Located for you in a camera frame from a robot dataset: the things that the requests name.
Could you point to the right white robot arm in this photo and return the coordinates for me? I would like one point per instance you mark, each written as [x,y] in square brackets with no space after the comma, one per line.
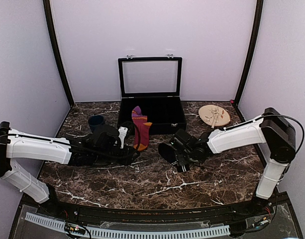
[271,128]

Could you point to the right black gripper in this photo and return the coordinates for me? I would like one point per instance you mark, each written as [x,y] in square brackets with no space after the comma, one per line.
[180,159]

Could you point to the black storage box with lid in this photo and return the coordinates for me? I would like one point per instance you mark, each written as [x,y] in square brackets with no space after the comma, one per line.
[153,84]

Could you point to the black frame post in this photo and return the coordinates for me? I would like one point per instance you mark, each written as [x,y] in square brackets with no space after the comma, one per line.
[250,51]
[56,51]

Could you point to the maroon orange purple sock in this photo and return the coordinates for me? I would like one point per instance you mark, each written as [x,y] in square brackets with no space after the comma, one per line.
[141,140]

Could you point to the right black frame post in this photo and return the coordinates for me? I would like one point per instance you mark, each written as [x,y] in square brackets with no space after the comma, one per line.
[250,51]

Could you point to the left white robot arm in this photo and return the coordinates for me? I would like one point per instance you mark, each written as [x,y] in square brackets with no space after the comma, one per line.
[15,144]

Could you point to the black front rail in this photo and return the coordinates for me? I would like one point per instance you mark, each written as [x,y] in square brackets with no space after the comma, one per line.
[94,215]

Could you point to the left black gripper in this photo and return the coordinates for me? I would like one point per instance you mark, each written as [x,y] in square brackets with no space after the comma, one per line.
[127,159]

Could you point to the left black frame post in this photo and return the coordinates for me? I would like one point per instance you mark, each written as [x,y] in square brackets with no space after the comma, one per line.
[56,51]

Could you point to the white slotted cable duct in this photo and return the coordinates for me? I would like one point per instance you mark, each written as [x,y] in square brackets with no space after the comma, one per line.
[77,232]

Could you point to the black sock with white stripes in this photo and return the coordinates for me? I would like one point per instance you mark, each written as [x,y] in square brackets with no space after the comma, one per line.
[173,157]

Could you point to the dark blue cup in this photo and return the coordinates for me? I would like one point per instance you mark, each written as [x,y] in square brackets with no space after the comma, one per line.
[95,122]

